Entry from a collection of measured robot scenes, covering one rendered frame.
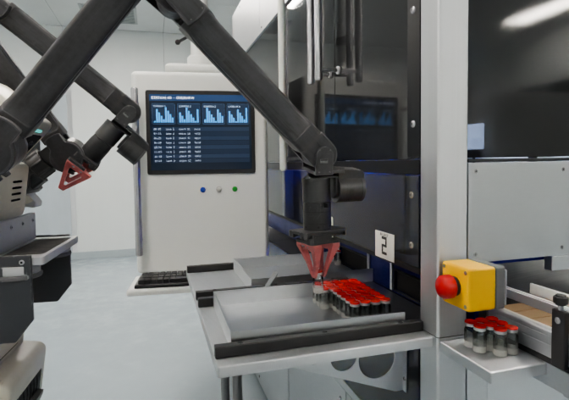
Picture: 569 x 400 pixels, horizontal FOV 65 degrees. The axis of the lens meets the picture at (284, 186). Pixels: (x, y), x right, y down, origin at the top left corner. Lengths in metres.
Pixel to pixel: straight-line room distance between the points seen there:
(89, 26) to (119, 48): 5.64
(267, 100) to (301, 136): 0.09
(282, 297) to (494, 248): 0.48
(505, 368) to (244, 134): 1.22
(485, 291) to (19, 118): 0.79
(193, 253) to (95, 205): 4.63
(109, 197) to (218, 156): 4.65
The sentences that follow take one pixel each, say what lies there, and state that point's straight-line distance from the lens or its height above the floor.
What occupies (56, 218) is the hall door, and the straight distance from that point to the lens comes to 6.39.
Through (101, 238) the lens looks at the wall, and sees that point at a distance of 6.37.
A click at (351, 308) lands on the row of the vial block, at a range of 0.94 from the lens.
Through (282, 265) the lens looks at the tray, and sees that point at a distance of 1.45.
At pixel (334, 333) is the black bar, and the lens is 0.86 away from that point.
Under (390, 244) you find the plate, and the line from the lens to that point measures 1.01.
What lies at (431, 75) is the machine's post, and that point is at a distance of 0.89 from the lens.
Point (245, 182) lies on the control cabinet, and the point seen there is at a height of 1.13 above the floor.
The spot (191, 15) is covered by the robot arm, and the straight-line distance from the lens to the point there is 0.79.
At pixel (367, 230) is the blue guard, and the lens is 1.11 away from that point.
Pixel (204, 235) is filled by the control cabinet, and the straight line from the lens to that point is 1.74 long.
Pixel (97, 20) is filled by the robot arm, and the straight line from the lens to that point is 0.82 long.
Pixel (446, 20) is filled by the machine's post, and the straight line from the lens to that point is 0.90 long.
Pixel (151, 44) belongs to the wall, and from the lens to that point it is 6.46.
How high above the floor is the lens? 1.21
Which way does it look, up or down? 3 degrees down
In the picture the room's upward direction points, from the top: 1 degrees counter-clockwise
